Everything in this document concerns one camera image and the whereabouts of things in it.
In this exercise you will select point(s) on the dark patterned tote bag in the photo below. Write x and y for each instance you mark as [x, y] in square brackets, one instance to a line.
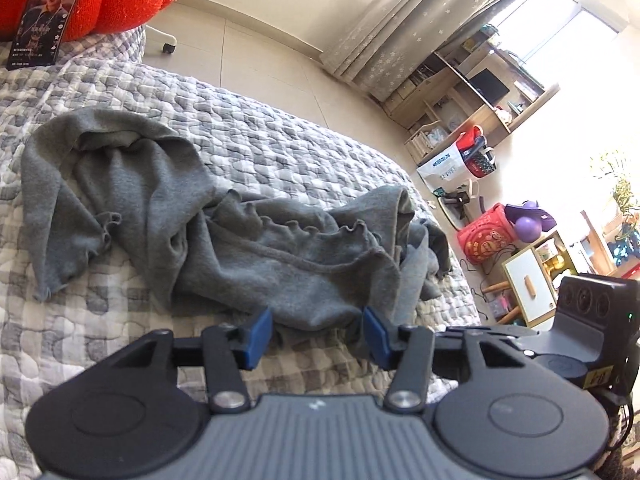
[481, 164]

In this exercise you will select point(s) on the wooden shelf unit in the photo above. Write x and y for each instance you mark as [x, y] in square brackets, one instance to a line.
[595, 250]

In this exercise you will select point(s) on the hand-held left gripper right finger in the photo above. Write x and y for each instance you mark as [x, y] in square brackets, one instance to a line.
[376, 336]

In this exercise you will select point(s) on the grey checkered quilted bed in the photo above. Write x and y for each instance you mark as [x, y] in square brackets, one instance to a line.
[300, 150]

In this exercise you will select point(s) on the red basket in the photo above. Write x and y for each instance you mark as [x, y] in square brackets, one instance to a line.
[485, 235]

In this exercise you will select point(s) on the white shopping bag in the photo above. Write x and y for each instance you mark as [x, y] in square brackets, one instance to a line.
[445, 170]

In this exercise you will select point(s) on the grey ruffled shirt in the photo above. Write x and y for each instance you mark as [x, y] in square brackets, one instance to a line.
[150, 185]

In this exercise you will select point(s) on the purple ball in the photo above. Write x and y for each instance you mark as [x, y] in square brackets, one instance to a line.
[528, 228]

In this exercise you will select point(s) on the grey star curtain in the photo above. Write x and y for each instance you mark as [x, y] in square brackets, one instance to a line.
[400, 30]

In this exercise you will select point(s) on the black smartphone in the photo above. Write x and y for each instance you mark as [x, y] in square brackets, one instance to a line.
[45, 15]

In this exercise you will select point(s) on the wooden file rack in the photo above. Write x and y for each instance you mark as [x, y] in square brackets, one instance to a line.
[425, 142]

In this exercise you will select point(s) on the white bedside cabinet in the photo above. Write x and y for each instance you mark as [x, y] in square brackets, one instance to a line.
[530, 285]

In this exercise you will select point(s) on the wooden computer desk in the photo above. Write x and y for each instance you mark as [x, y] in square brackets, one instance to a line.
[450, 90]

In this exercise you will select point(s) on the black laptop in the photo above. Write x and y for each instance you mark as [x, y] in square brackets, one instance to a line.
[490, 87]

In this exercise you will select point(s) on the potted green plant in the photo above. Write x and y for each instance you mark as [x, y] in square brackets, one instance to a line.
[622, 190]

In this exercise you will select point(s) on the window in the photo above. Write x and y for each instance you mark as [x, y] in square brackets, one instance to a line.
[555, 25]

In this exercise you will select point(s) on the red bag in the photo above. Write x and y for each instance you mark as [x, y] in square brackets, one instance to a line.
[470, 140]

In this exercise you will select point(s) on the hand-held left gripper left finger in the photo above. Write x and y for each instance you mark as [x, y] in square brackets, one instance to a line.
[257, 334]

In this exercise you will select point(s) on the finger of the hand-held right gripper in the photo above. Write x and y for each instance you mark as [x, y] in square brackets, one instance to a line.
[515, 342]

